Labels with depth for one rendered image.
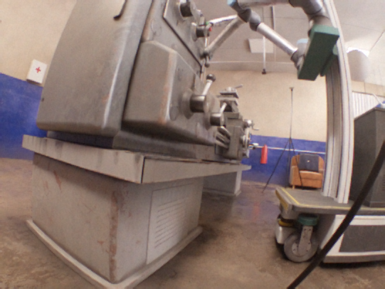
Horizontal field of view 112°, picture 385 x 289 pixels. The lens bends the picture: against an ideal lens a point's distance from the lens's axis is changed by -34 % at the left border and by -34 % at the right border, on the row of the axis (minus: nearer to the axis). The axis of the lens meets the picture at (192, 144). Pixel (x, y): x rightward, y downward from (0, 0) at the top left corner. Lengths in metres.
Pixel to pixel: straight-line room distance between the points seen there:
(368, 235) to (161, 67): 1.13
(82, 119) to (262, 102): 5.71
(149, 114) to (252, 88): 5.76
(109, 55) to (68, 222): 0.58
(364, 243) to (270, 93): 5.48
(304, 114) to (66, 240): 5.93
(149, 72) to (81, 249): 0.63
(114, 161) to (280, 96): 5.82
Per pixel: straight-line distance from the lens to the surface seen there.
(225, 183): 2.85
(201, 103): 0.61
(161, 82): 0.56
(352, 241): 1.07
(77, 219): 0.73
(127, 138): 0.66
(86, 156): 0.60
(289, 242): 1.05
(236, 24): 1.74
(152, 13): 0.78
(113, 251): 0.63
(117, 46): 0.60
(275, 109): 5.99
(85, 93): 0.61
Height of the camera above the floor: 0.48
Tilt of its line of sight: 4 degrees up
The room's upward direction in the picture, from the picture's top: 7 degrees clockwise
